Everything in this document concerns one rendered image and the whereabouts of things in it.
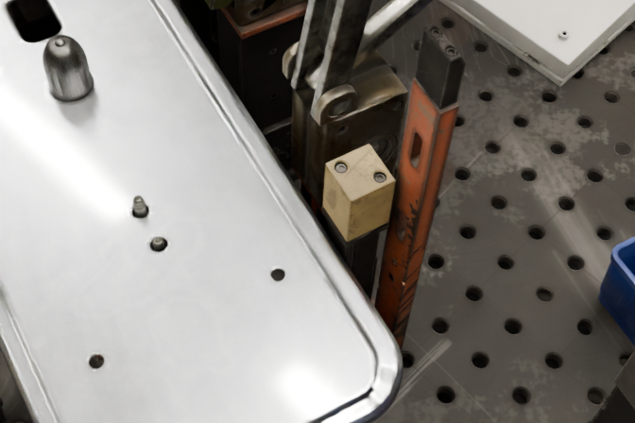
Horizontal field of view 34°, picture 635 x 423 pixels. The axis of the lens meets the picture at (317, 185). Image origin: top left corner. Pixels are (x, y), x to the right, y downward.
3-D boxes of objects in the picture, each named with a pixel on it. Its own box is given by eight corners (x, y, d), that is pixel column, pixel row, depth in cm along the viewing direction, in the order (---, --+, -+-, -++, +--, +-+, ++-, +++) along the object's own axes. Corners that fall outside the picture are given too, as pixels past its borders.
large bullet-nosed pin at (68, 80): (46, 90, 80) (29, 32, 74) (85, 75, 81) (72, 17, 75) (62, 120, 79) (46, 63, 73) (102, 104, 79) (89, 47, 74)
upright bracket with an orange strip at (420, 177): (360, 384, 98) (420, 25, 56) (372, 378, 98) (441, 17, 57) (376, 411, 97) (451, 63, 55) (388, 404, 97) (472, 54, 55)
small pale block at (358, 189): (309, 382, 98) (322, 161, 67) (341, 365, 99) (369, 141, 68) (328, 414, 96) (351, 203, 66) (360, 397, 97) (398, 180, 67)
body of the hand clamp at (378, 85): (284, 295, 103) (287, 65, 73) (345, 265, 105) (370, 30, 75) (314, 344, 100) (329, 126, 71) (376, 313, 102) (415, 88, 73)
